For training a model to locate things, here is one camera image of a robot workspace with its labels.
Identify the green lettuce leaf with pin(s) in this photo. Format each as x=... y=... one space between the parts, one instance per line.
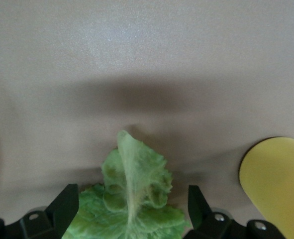
x=131 y=199

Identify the yellow mustard squeeze bottle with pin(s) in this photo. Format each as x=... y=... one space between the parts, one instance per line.
x=273 y=179

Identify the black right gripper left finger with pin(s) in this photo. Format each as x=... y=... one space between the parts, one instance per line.
x=59 y=211

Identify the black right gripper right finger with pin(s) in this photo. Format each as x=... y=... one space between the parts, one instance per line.
x=201 y=214

